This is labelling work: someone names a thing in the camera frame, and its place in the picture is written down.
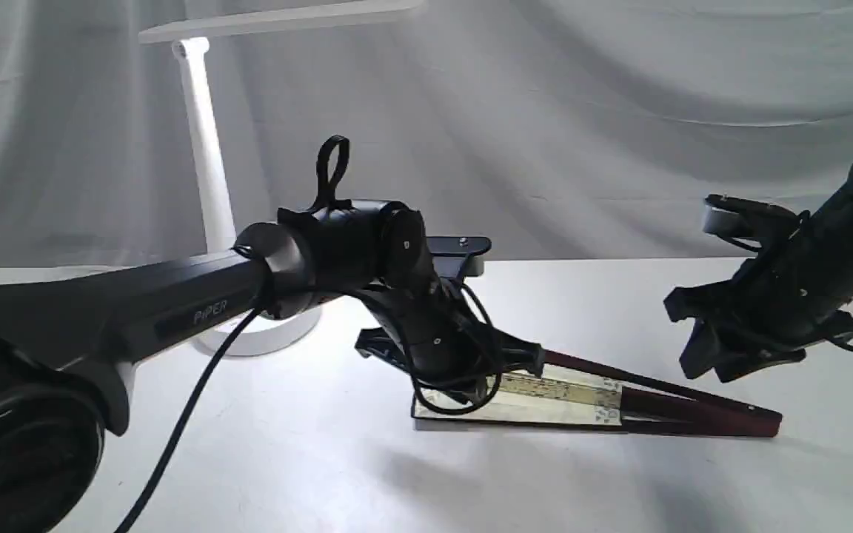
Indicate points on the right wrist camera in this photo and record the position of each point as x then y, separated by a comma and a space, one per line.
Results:
735, 220

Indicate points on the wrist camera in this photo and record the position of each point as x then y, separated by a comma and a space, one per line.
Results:
458, 257
735, 220

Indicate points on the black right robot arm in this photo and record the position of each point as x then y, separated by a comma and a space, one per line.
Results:
789, 296

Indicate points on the white desk lamp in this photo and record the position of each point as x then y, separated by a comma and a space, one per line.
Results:
189, 42

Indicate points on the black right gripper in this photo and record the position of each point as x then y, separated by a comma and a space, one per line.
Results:
789, 297

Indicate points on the cream paper folding fan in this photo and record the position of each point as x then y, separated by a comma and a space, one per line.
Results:
578, 395

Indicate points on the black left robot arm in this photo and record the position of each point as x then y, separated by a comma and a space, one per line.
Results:
69, 349

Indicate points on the grey backdrop cloth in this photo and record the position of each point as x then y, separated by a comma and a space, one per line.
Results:
560, 129

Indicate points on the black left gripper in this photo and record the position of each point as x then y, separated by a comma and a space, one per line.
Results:
441, 344

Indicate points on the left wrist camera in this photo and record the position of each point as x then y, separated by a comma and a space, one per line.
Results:
458, 257

